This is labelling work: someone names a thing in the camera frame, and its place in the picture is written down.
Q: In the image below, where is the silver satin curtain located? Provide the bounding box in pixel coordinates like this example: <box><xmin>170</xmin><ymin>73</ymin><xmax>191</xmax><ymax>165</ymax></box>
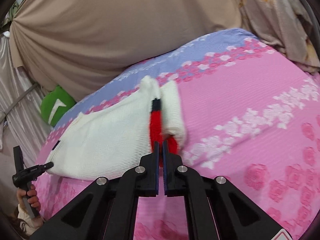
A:
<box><xmin>1</xmin><ymin>32</ymin><xmax>51</xmax><ymax>166</ymax></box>

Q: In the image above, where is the floral pink purple bed sheet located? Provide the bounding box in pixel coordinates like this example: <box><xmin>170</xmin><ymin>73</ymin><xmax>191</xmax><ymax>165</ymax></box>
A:
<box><xmin>38</xmin><ymin>28</ymin><xmax>319</xmax><ymax>239</ymax></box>

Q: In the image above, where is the green plush pillow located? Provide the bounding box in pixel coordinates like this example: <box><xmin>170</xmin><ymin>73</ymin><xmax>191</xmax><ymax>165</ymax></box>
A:
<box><xmin>40</xmin><ymin>86</ymin><xmax>76</xmax><ymax>127</ymax></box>

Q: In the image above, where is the white red navy knit sweater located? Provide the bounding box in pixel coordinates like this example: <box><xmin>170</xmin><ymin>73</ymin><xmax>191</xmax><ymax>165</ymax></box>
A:
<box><xmin>46</xmin><ymin>76</ymin><xmax>186</xmax><ymax>180</ymax></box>

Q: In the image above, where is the cream floral blanket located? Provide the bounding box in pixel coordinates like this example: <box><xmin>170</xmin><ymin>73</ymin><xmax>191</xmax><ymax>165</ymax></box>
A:
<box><xmin>236</xmin><ymin>0</ymin><xmax>319</xmax><ymax>74</ymax></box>

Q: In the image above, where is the person's left hand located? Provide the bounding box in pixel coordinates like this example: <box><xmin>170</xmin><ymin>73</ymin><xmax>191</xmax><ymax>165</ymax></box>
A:
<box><xmin>17</xmin><ymin>184</ymin><xmax>41</xmax><ymax>213</ymax></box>

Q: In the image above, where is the beige curtain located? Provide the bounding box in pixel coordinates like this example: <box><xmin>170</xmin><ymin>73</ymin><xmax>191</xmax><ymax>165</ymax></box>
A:
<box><xmin>10</xmin><ymin>0</ymin><xmax>244</xmax><ymax>100</ymax></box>

